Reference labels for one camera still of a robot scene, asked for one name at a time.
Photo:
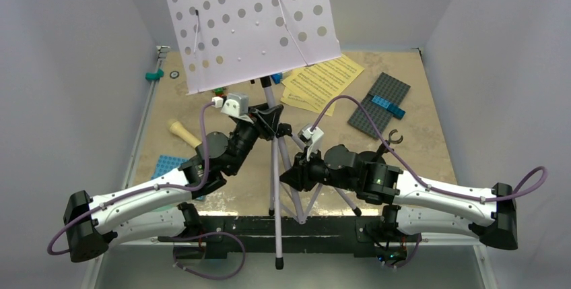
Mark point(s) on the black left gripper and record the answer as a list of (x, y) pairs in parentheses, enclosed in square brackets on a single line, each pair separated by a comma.
[(264, 118)]

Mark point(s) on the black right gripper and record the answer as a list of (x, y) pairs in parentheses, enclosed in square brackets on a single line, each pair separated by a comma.
[(298, 176)]

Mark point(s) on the yellow sheet music page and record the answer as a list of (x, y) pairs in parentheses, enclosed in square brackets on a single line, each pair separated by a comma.
[(292, 99), (319, 83)]

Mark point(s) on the cream yellow microphone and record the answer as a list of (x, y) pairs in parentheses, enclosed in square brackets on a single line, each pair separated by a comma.
[(176, 128)]

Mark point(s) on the black desktop microphone stand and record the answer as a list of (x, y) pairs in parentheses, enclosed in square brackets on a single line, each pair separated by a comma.
[(384, 148)]

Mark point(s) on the lilac tripod music stand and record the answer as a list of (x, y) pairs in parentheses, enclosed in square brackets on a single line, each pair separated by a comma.
[(225, 42)]

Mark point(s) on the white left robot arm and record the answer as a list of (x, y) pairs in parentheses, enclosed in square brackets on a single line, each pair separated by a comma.
[(160, 207)]

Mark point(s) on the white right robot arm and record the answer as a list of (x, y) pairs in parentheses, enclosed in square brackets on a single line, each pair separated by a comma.
[(414, 205)]

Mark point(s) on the blue brick under stand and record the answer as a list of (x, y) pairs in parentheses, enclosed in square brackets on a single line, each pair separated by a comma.
[(277, 78)]

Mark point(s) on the colourful toy brick car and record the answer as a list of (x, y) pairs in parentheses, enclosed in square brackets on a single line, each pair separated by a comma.
[(220, 92)]

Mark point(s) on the light blue studded baseplate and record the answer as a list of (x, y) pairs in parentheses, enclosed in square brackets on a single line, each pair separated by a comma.
[(166, 164)]

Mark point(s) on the blue brick on baseplate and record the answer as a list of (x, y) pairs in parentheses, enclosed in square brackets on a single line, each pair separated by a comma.
[(392, 108)]

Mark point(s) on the teal plastic clip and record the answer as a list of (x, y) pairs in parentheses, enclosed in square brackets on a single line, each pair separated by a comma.
[(154, 76)]

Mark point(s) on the dark grey studded baseplate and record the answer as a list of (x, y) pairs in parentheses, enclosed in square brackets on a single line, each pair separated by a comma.
[(388, 88)]

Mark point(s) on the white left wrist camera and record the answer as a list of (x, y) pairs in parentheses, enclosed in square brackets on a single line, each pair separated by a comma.
[(234, 105)]

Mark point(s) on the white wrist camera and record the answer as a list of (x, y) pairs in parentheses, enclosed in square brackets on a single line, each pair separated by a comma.
[(312, 137), (234, 105)]

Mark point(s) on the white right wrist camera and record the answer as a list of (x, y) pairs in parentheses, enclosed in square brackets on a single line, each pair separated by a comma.
[(312, 137)]

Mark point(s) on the black front mounting rail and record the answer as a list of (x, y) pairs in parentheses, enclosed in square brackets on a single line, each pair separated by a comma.
[(357, 236)]

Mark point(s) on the aluminium left frame rail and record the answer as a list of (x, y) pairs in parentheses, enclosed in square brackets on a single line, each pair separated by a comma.
[(93, 266)]

